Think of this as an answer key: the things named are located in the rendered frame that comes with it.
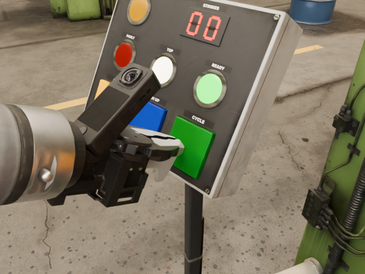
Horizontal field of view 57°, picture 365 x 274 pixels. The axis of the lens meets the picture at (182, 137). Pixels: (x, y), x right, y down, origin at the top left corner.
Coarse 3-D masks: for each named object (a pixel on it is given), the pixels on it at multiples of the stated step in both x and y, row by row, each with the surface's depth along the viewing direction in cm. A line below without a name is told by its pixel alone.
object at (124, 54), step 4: (124, 44) 61; (128, 44) 61; (120, 48) 62; (124, 48) 61; (128, 48) 61; (116, 52) 63; (120, 52) 62; (124, 52) 61; (128, 52) 61; (132, 52) 60; (116, 56) 62; (120, 56) 62; (124, 56) 61; (128, 56) 61; (116, 60) 62; (120, 60) 62; (124, 60) 61; (128, 60) 61; (120, 64) 62; (124, 64) 61
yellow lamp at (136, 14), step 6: (138, 0) 60; (144, 0) 59; (132, 6) 61; (138, 6) 60; (144, 6) 59; (132, 12) 60; (138, 12) 60; (144, 12) 59; (132, 18) 61; (138, 18) 60
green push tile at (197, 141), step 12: (180, 120) 52; (180, 132) 52; (192, 132) 51; (204, 132) 50; (192, 144) 51; (204, 144) 50; (180, 156) 52; (192, 156) 51; (204, 156) 50; (180, 168) 52; (192, 168) 51
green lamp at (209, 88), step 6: (204, 78) 51; (210, 78) 50; (216, 78) 50; (198, 84) 51; (204, 84) 51; (210, 84) 50; (216, 84) 49; (198, 90) 51; (204, 90) 51; (210, 90) 50; (216, 90) 49; (198, 96) 51; (204, 96) 51; (210, 96) 50; (216, 96) 49; (204, 102) 51; (210, 102) 50
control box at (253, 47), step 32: (128, 0) 62; (160, 0) 57; (192, 0) 53; (224, 0) 50; (128, 32) 61; (160, 32) 57; (192, 32) 53; (224, 32) 49; (256, 32) 46; (288, 32) 47; (192, 64) 53; (224, 64) 49; (256, 64) 46; (288, 64) 51; (160, 96) 56; (192, 96) 52; (224, 96) 49; (256, 96) 47; (224, 128) 49; (256, 128) 52; (224, 160) 49; (224, 192) 52
